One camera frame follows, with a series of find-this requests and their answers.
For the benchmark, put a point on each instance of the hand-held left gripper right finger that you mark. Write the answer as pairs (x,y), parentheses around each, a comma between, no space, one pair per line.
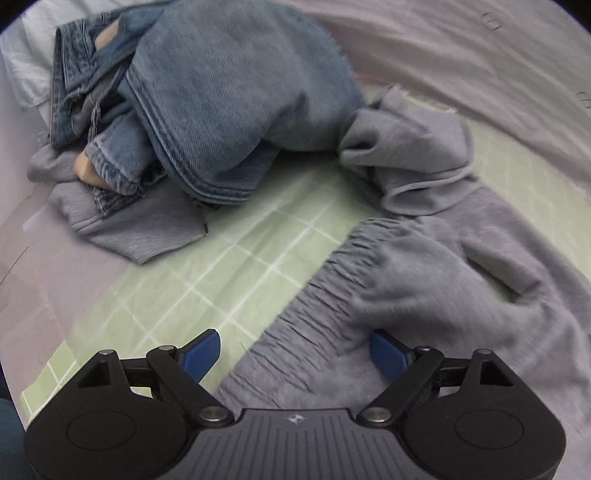
(388,357)

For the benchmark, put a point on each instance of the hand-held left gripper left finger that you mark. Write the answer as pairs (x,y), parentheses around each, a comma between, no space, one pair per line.
(202,356)

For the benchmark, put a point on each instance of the grey sweatpants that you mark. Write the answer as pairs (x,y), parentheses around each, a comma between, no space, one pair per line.
(438,286)

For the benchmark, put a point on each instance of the green checked mat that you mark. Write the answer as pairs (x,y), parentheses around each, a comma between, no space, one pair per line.
(231,258)

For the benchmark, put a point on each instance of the grey fleece garment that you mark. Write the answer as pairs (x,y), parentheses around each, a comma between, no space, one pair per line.
(152,230)

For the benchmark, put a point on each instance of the teal curtain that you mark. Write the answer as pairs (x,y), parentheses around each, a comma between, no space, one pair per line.
(9,438)

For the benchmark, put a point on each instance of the beige cloth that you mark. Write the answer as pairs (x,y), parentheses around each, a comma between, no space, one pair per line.
(87,170)

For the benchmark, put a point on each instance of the faded light blue jeans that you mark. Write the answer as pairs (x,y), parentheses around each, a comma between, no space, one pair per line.
(111,147)

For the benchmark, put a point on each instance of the carrot printed grey bedsheet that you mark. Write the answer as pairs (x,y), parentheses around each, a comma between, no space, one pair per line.
(461,55)

